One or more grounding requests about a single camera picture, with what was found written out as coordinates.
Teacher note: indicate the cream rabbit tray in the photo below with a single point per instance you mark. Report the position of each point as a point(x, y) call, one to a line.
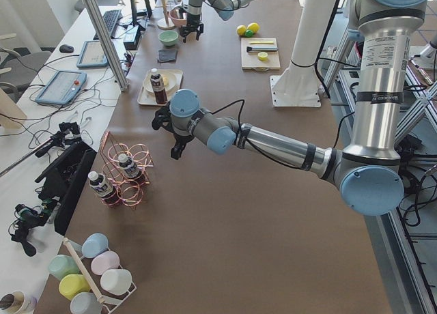
point(148, 98)

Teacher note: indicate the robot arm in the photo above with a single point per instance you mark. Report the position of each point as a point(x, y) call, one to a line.
point(366, 170)
point(224, 8)

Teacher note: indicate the bottle lying in rack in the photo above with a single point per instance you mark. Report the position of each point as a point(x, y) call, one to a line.
point(130, 169)

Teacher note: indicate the yellow lemon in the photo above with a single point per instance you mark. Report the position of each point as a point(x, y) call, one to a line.
point(254, 27)
point(240, 30)

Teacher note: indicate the dark tea bottle on tray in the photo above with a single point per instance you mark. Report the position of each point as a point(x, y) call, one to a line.
point(158, 86)

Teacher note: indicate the blue teach pendant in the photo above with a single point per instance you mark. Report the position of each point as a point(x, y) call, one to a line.
point(92, 56)

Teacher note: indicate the white plastic cup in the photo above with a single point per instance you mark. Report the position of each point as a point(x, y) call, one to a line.
point(116, 281)

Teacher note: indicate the bamboo cutting board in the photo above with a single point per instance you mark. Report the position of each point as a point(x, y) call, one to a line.
point(249, 61)

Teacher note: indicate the upper yellow lemon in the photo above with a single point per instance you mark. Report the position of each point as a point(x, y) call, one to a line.
point(254, 27)

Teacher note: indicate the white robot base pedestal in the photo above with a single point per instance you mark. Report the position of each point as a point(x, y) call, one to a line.
point(298, 85)

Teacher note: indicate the white cup rack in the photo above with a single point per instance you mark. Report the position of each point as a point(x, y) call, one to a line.
point(110, 302)

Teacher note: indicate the grey plastic cup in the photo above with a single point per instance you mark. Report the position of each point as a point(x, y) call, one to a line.
point(85, 303)

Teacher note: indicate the grey folded cloth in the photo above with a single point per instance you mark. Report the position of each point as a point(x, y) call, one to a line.
point(167, 55)

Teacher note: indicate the lower yellow lemon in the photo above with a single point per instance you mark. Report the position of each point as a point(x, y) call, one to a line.
point(240, 30)

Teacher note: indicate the blue plastic cup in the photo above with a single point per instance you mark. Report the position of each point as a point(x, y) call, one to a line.
point(94, 245)

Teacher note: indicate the steel cylinder muddler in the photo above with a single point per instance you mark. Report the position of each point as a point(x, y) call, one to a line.
point(257, 49)

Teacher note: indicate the yellow plastic cup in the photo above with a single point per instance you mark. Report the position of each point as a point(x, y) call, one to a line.
point(73, 284)

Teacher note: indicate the black computer mouse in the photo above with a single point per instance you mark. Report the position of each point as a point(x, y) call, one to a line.
point(65, 48)

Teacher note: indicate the black keyboard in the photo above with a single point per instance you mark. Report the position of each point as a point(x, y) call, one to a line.
point(111, 19)

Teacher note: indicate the pink bowl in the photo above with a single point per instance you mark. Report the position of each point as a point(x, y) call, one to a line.
point(178, 16)

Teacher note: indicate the mint green bowl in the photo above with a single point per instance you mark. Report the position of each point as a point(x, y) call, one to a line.
point(168, 37)

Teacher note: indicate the pink plastic cup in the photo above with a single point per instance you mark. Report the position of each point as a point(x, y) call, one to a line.
point(105, 261)

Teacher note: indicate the yellow plastic knife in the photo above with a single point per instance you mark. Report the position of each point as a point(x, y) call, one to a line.
point(261, 42)

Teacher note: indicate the mint plastic cup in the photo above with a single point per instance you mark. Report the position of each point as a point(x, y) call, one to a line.
point(61, 266)

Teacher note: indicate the white round plate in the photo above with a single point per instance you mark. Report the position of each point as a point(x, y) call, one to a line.
point(172, 81)

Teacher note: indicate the copper wire bottle rack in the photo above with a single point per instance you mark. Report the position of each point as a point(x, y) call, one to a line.
point(130, 193)

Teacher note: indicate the green lime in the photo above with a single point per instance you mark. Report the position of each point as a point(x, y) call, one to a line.
point(248, 33)

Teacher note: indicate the half lemon slice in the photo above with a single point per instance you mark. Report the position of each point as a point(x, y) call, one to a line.
point(262, 56)

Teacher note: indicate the metal grabber tool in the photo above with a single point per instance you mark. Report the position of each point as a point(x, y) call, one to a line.
point(69, 133)

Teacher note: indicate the wooden cup stand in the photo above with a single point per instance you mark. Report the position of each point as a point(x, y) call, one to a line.
point(165, 23)

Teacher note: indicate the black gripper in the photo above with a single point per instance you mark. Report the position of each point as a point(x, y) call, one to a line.
point(179, 138)
point(191, 21)

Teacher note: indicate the aluminium frame post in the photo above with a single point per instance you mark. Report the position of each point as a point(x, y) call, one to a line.
point(106, 43)

